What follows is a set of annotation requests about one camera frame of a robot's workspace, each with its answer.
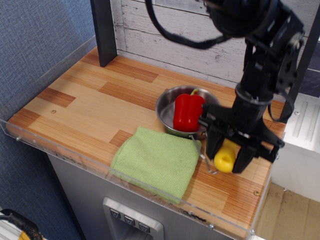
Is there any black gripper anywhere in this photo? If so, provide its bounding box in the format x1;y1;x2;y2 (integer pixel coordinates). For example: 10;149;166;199
198;84;285;174

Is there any yellow handled white toy knife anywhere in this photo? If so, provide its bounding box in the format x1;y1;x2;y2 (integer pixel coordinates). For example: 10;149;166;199
213;139;236;173

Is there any small steel pan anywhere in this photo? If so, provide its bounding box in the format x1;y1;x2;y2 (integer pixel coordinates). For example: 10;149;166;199
154;84;222;175

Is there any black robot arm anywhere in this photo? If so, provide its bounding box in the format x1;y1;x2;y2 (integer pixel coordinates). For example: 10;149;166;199
199;0;305;174

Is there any green cloth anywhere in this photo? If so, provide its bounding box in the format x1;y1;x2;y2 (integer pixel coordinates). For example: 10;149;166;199
111;126;202;205

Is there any red bell pepper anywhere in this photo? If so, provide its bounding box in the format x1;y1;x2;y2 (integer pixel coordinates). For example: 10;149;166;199
173;88;206;133

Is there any grey cabinet with dispenser panel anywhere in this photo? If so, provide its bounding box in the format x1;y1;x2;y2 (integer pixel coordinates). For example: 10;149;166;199
46;152;241;240

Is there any yellow and black object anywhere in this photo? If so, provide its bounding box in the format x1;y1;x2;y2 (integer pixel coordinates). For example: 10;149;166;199
0;213;46;240

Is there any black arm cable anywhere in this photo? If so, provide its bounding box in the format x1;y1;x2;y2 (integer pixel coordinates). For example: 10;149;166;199
144;0;228;50

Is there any dark right frame post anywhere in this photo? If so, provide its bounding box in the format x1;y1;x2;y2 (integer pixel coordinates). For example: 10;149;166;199
279;0;320;124

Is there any dark frame post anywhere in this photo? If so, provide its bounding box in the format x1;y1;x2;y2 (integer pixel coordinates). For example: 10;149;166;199
279;0;320;124
90;0;118;67

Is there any clear acrylic guard rail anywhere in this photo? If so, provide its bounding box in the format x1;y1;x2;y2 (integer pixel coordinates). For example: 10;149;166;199
0;34;256;238

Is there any dark left frame post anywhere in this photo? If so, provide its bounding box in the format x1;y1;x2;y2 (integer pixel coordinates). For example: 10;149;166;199
90;0;118;67

